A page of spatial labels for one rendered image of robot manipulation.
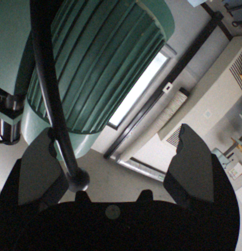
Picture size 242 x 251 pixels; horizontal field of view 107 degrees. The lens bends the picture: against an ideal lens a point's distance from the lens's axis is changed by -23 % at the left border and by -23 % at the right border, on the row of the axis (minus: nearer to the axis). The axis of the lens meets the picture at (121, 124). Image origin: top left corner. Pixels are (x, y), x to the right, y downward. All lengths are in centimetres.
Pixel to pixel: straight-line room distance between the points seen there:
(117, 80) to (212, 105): 165
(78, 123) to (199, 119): 164
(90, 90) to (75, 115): 4
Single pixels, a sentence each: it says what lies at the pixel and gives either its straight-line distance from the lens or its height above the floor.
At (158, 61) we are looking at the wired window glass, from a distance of 168.
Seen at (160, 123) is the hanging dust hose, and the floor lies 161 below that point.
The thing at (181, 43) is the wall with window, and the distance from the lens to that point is 173.
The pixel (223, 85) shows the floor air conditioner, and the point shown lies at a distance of 178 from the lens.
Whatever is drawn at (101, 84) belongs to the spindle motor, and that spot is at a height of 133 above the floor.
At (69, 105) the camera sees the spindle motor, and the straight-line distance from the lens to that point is 17.
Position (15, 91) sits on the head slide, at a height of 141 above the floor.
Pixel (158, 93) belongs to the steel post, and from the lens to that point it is 158.
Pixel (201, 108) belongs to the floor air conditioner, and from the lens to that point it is 167.
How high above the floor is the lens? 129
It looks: 24 degrees up
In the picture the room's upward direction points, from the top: 142 degrees counter-clockwise
